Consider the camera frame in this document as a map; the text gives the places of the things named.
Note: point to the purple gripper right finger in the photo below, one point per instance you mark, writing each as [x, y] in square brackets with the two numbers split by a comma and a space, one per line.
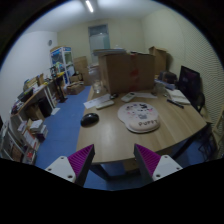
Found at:
[153, 166]

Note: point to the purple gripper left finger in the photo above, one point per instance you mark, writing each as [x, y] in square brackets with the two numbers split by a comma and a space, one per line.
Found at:
[75, 167]

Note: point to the black computer mouse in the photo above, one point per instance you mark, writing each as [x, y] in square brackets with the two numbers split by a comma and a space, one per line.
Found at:
[89, 119]

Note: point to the white puppy mouse pad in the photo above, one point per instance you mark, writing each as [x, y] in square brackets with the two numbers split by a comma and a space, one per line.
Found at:
[139, 117]

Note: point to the black pen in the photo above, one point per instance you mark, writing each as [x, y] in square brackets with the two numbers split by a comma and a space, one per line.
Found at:
[175, 103]

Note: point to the white remote control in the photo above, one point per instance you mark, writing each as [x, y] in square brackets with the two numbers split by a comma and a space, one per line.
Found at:
[105, 104]

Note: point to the wooden side desk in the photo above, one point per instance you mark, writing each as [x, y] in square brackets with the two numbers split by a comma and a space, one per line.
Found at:
[40, 104]

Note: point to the white notebook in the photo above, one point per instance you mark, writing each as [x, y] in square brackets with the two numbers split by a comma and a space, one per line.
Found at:
[178, 97]

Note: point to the white calculator remote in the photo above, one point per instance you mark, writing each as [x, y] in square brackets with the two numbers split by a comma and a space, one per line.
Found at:
[128, 97]

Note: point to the cardboard box on floor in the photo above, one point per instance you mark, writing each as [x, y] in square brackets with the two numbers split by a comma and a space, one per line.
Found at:
[75, 88]

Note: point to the small black object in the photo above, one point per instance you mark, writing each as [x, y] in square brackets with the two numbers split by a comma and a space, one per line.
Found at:
[114, 96]

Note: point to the clear glass jar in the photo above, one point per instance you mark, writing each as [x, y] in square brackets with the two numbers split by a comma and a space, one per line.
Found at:
[96, 80]

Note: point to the black monitor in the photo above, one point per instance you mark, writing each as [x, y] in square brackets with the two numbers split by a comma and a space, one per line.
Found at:
[189, 82]

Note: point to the large cardboard box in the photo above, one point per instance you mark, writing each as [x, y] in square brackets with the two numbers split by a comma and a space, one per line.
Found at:
[123, 73]

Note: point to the cardboard box in corner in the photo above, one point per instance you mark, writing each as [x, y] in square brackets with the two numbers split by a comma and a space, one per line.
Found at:
[160, 55]

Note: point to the white door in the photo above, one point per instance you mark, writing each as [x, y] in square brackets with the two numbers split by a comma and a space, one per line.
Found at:
[98, 39]

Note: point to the round wall clock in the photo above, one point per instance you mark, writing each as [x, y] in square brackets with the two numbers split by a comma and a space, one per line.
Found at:
[50, 42]

